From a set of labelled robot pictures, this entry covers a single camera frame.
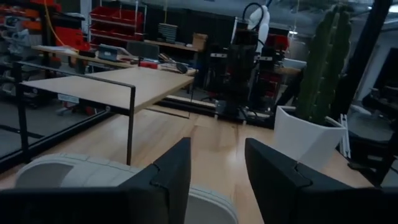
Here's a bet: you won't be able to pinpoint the small red object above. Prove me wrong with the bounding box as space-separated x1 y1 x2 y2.
138 61 159 70

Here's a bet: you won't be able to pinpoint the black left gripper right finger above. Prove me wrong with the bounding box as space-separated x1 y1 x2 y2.
244 138 398 224

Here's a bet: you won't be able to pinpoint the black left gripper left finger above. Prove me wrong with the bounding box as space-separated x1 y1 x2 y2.
0 138 192 224

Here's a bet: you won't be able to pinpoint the green cactus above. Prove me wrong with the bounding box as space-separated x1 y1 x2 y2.
297 4 353 125

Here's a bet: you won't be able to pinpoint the white plant pot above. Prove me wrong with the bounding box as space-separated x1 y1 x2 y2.
273 105 348 172

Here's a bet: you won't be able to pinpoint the stack of dark trays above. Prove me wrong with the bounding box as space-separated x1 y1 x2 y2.
157 22 178 44

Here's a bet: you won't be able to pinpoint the orange storage bins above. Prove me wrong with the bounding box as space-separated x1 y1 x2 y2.
0 0 91 52

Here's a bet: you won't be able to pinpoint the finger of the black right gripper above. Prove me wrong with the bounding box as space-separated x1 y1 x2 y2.
210 51 231 78
257 54 276 80

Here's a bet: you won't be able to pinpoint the red bin rack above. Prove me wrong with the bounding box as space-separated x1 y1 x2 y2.
89 6 144 42

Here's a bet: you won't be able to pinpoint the grey rubber slide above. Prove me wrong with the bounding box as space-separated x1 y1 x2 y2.
15 152 239 224

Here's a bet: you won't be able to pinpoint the wooden shelf with black frame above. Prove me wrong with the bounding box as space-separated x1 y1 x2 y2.
12 60 197 166

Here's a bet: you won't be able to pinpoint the silver aluminium extrusion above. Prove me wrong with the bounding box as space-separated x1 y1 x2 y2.
338 113 351 159

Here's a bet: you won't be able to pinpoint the cardboard box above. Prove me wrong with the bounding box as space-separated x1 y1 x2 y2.
192 32 208 51

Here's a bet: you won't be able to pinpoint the black office chair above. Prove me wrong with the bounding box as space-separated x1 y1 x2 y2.
347 86 398 187

